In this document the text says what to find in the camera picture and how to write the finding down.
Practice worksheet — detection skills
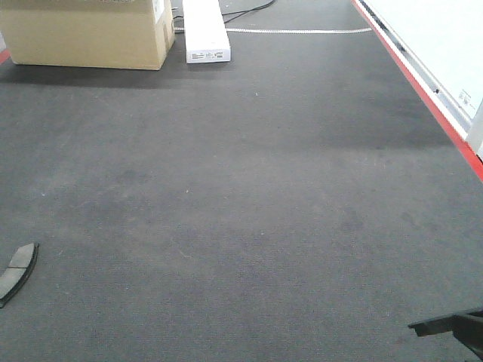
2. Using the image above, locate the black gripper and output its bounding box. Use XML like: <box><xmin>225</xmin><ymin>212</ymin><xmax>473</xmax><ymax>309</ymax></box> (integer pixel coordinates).
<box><xmin>408</xmin><ymin>307</ymin><xmax>482</xmax><ymax>360</ymax></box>

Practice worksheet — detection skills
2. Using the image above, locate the grey brake pad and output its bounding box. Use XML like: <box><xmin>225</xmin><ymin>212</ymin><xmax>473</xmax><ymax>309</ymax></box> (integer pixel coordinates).
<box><xmin>1</xmin><ymin>243</ymin><xmax>39</xmax><ymax>308</ymax></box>

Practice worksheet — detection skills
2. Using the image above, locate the white panel with metal trim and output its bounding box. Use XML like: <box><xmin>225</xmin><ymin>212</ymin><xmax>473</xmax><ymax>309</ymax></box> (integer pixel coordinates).
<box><xmin>352</xmin><ymin>1</ymin><xmax>482</xmax><ymax>176</ymax></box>

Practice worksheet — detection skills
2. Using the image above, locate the long white carton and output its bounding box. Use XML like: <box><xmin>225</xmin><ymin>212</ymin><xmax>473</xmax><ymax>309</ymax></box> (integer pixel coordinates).
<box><xmin>183</xmin><ymin>0</ymin><xmax>231</xmax><ymax>64</ymax></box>

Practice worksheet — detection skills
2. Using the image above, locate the brown cardboard box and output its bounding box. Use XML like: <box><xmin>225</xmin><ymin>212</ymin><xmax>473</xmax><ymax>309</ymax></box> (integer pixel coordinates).
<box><xmin>1</xmin><ymin>1</ymin><xmax>174</xmax><ymax>70</ymax></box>

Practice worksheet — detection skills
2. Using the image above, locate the black floor cable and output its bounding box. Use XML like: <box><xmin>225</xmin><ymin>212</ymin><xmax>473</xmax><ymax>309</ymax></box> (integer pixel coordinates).
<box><xmin>220</xmin><ymin>0</ymin><xmax>276</xmax><ymax>24</ymax></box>

